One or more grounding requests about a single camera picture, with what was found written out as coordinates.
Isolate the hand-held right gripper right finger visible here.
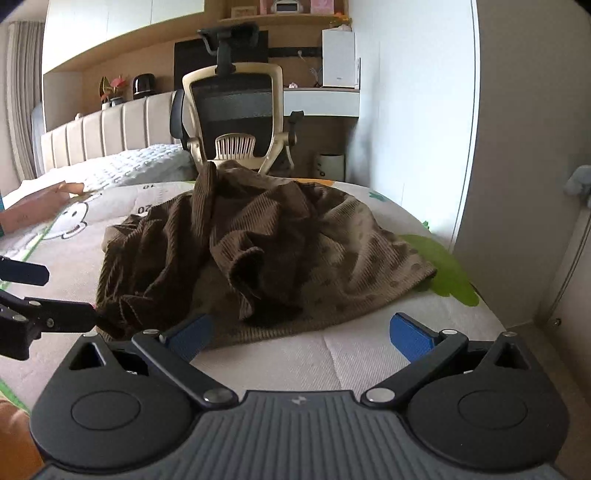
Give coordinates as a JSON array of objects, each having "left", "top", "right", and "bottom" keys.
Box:
[{"left": 361, "top": 312, "right": 530, "bottom": 409}]

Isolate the black monitor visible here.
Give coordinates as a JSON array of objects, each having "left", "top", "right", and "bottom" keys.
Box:
[{"left": 174, "top": 31, "right": 270, "bottom": 91}]

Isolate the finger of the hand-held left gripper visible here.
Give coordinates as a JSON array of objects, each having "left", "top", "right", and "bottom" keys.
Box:
[
  {"left": 0, "top": 291, "right": 100, "bottom": 361},
  {"left": 0, "top": 256, "right": 51, "bottom": 286}
]

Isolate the potted red-leaf plant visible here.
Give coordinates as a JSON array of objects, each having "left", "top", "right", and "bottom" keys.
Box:
[{"left": 99, "top": 75, "right": 127, "bottom": 110}]

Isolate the white wardrobe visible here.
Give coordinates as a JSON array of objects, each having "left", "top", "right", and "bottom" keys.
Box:
[{"left": 454, "top": 0, "right": 591, "bottom": 334}]

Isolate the grey plush toy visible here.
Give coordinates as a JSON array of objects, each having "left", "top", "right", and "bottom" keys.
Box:
[{"left": 564, "top": 165, "right": 591, "bottom": 206}]

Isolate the beige padded bed headboard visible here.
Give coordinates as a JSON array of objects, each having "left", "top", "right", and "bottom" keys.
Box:
[{"left": 41, "top": 90, "right": 178, "bottom": 175}]

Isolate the brown ribbed dotted garment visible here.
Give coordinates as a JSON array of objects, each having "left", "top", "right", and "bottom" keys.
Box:
[{"left": 95, "top": 159, "right": 437, "bottom": 343}]

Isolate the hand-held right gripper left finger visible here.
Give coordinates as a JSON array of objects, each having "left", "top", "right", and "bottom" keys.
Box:
[{"left": 69, "top": 313, "right": 238, "bottom": 409}]

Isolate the wooden wall shelf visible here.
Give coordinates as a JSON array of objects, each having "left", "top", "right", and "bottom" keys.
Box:
[{"left": 217, "top": 13, "right": 352, "bottom": 29}]

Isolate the beige curtain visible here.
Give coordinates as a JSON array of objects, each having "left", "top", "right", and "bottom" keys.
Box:
[{"left": 6, "top": 21, "right": 45, "bottom": 182}]

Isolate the beige mesh office chair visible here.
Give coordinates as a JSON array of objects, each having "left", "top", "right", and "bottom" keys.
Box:
[{"left": 169, "top": 25, "right": 306, "bottom": 175}]

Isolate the white box on desk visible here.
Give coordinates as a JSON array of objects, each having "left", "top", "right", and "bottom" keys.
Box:
[{"left": 322, "top": 28, "right": 360, "bottom": 89}]

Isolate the white round bin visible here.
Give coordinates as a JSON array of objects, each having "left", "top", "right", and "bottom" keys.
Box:
[{"left": 318, "top": 154, "right": 345, "bottom": 182}]

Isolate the white desk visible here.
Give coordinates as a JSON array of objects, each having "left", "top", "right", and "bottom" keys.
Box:
[{"left": 281, "top": 88, "right": 361, "bottom": 119}]

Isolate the black round speaker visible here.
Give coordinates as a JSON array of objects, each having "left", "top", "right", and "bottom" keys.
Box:
[{"left": 133, "top": 74, "right": 156, "bottom": 99}]

